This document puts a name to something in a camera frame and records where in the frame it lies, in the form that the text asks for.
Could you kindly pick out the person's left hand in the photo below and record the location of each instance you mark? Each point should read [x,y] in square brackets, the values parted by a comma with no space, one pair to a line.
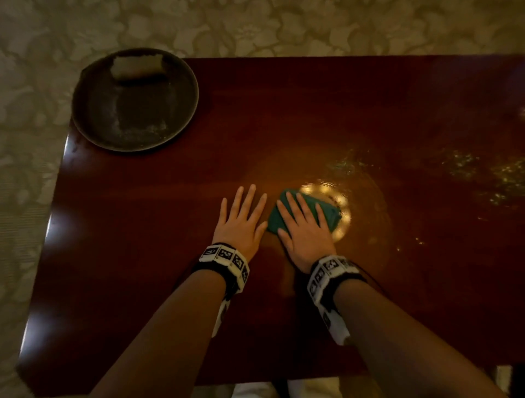
[238,233]

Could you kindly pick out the person's right hand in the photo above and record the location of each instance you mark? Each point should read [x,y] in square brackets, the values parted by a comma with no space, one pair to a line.
[307,244]

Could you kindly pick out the person's right little finger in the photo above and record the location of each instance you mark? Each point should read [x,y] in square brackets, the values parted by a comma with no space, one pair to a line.
[323,217]

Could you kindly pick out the person's left middle finger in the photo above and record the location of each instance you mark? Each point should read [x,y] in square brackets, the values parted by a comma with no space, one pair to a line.
[248,201]

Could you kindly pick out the person's left thumb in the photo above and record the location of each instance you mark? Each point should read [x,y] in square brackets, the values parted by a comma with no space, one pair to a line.
[261,231]

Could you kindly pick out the person's right thumb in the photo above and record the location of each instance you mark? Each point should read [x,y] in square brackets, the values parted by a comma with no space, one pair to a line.
[284,240]

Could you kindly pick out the person's left little finger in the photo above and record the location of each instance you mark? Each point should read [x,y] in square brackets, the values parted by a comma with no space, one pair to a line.
[223,211]

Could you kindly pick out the person's right middle finger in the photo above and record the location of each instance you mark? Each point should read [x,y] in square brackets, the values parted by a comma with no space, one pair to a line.
[295,207]

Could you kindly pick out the green cleaning cloth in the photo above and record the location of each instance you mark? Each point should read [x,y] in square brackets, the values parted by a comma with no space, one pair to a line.
[274,221]

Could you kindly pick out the person's right forearm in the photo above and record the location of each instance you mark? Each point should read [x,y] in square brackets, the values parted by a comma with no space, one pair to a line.
[406,348]

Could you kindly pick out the person's left forearm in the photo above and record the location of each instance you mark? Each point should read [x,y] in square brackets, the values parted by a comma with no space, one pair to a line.
[172,340]

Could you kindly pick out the left wristband with marker tags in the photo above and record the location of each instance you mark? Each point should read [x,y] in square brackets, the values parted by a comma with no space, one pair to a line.
[225,258]

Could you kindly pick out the wristband with marker tags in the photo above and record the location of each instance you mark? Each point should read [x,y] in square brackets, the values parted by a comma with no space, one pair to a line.
[326,272]
[225,258]

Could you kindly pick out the right wristband with marker tags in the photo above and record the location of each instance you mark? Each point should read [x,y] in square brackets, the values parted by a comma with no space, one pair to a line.
[326,272]

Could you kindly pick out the dark round metal plate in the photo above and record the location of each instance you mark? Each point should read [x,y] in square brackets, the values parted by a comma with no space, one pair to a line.
[131,114]

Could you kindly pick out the person's white trousers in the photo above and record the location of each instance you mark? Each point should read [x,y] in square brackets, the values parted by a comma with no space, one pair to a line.
[313,389]

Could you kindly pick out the beige rectangular sponge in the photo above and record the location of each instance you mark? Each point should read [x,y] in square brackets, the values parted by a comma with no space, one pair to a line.
[137,67]

